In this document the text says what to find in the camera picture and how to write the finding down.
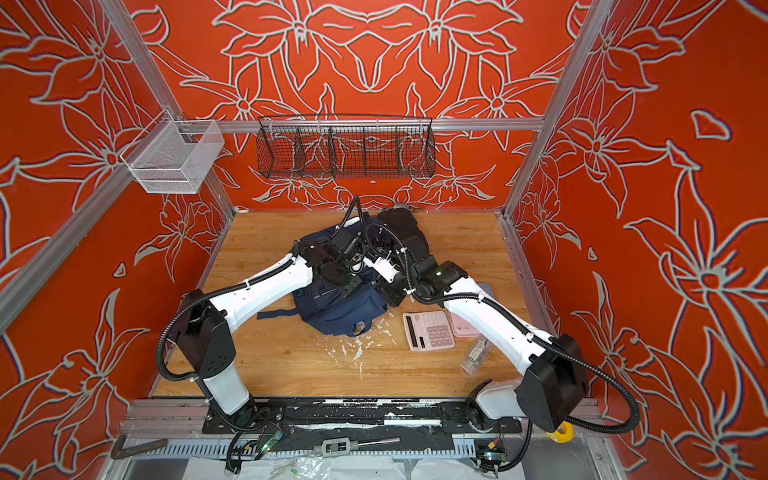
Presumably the navy blue student backpack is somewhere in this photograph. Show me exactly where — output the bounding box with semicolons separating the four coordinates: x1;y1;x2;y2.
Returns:
256;215;391;338

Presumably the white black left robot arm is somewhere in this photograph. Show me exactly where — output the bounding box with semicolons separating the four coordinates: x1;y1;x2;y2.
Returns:
155;241;366;420

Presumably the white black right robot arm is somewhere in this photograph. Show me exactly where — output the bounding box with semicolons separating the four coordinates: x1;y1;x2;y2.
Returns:
367;256;640;435

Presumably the pink white calculator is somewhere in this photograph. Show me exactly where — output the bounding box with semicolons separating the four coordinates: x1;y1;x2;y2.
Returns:
403;311;455;352

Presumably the black hard zip case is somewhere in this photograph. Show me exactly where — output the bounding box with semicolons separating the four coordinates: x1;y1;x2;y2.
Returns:
377;208;430;263

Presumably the pink pencil case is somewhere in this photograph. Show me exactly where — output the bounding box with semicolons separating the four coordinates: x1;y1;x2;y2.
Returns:
450;313;481;338

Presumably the yellow tape roll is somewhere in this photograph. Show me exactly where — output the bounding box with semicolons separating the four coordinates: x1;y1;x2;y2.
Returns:
547;421;575;444

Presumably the brown bent metal bar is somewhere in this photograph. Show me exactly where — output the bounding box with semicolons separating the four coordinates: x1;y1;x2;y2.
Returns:
110;434;168;460

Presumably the black wire wall basket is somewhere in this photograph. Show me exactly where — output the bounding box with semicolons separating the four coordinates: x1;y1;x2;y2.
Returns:
255;115;437;180

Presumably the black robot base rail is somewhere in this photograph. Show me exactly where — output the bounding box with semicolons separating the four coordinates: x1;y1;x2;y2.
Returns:
202;397;523;436

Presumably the white wire mesh basket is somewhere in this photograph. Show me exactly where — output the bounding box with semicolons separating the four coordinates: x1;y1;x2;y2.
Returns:
120;120;224;194

